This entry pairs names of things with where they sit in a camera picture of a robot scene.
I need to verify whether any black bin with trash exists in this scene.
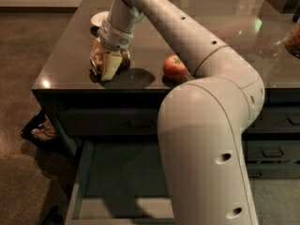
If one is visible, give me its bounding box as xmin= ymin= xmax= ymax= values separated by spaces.
xmin=21 ymin=109 xmax=58 ymax=146

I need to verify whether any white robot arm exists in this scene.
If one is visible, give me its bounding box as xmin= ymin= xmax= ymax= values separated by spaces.
xmin=98 ymin=0 xmax=264 ymax=225

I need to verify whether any top right drawer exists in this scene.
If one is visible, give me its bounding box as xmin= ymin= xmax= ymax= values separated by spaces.
xmin=247 ymin=106 xmax=300 ymax=133

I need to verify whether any orange soda can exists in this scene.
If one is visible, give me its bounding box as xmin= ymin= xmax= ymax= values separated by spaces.
xmin=90 ymin=50 xmax=130 ymax=76

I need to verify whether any white paper bowl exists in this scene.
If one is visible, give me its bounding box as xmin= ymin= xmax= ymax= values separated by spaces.
xmin=90 ymin=11 xmax=109 ymax=27

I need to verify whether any red apple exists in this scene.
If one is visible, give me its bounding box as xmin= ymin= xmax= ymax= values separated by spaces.
xmin=163 ymin=55 xmax=188 ymax=83

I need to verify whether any middle right drawer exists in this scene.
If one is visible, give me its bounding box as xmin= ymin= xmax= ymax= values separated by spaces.
xmin=244 ymin=140 xmax=300 ymax=162

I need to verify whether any open middle drawer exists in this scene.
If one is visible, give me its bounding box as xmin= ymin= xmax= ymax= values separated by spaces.
xmin=65 ymin=137 xmax=175 ymax=225

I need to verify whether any black object on floor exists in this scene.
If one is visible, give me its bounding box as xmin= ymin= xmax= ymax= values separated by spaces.
xmin=40 ymin=205 xmax=63 ymax=225

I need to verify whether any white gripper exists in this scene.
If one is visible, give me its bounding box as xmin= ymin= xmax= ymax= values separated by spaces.
xmin=90 ymin=19 xmax=133 ymax=82

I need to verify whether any closed top left drawer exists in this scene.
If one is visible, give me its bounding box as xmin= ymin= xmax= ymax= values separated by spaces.
xmin=57 ymin=108 xmax=158 ymax=136

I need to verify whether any glass jar with snacks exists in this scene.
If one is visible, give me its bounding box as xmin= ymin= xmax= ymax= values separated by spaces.
xmin=285 ymin=19 xmax=300 ymax=58

